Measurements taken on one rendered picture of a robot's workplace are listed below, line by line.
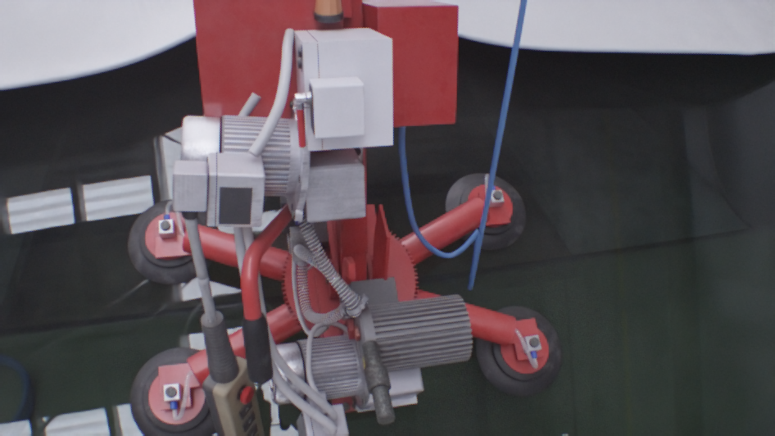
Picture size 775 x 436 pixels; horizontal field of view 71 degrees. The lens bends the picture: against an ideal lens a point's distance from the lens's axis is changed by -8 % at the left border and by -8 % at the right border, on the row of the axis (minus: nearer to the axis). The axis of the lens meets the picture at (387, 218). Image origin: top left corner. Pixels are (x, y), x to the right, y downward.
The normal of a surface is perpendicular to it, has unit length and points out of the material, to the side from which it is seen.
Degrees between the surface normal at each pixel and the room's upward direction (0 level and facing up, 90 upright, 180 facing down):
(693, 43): 20
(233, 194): 80
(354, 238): 73
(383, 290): 26
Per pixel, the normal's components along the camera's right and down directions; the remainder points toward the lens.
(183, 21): 0.08, -0.48
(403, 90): 0.22, 0.39
